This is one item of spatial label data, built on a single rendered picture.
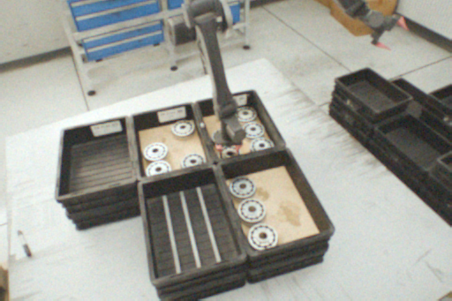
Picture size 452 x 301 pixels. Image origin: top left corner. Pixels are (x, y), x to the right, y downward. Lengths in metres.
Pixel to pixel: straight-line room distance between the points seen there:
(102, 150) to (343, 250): 1.09
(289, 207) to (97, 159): 0.84
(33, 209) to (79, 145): 0.33
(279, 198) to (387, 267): 0.45
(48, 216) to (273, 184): 0.95
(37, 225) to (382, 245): 1.38
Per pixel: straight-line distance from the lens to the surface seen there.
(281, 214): 1.31
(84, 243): 1.52
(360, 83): 2.58
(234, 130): 1.23
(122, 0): 3.15
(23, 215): 1.72
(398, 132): 2.44
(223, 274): 1.19
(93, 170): 1.56
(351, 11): 1.50
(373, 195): 1.61
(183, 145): 1.55
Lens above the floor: 1.93
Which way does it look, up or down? 44 degrees down
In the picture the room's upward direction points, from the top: 3 degrees counter-clockwise
